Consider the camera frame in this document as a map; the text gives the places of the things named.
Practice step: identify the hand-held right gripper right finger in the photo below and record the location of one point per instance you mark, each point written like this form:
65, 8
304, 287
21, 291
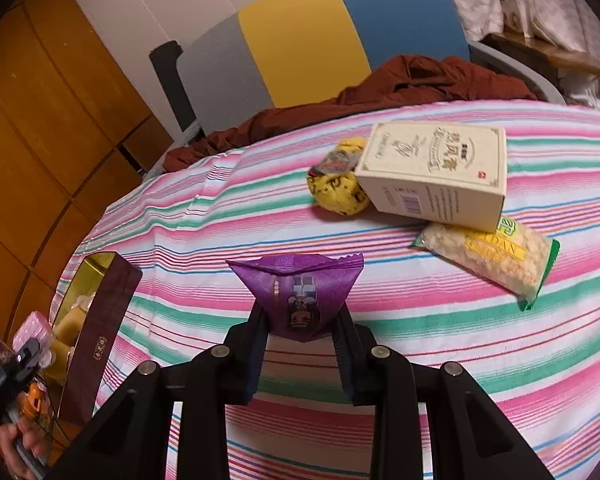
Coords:
347, 375

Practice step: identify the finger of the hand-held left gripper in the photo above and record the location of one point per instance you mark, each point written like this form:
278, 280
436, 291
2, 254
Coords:
27, 355

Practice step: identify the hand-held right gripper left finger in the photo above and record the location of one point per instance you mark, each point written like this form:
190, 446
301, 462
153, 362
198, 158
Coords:
252, 375

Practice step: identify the pink snack packet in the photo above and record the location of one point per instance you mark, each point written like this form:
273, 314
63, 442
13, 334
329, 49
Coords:
32, 325

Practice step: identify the dark maroon gift box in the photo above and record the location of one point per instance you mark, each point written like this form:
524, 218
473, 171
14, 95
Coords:
100, 330

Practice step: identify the purple snack packet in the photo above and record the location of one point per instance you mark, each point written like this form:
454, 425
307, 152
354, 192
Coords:
295, 290

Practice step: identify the person's left hand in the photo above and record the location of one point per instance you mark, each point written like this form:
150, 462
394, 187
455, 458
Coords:
10, 440

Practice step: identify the striped bedsheet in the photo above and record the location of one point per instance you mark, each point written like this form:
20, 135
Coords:
430, 350

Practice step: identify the green-edged rice cracker packet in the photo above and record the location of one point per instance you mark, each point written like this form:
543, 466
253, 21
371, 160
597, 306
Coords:
485, 255

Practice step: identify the yellow snack packet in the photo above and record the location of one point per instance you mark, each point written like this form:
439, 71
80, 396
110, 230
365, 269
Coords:
335, 190

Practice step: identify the wooden cabinet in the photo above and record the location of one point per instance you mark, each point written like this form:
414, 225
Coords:
40, 135

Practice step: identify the large cream printed box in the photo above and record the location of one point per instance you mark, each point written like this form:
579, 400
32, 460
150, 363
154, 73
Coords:
430, 170

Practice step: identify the maroon cloth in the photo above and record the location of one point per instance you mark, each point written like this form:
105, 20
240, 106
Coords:
405, 85

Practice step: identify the grey yellow blue chair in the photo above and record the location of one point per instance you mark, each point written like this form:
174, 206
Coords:
300, 35

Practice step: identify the wooden desk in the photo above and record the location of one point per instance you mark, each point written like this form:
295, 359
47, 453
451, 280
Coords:
545, 55

